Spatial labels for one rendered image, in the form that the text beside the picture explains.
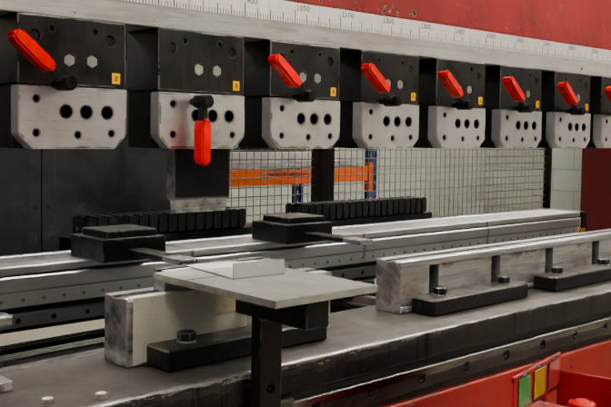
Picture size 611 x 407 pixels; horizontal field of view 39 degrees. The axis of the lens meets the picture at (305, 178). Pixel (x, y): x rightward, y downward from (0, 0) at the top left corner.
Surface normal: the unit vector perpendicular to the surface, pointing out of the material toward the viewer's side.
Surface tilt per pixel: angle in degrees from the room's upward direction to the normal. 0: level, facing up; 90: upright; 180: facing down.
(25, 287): 90
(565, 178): 90
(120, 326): 90
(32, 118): 90
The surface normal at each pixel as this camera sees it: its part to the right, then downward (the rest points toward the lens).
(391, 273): -0.73, 0.03
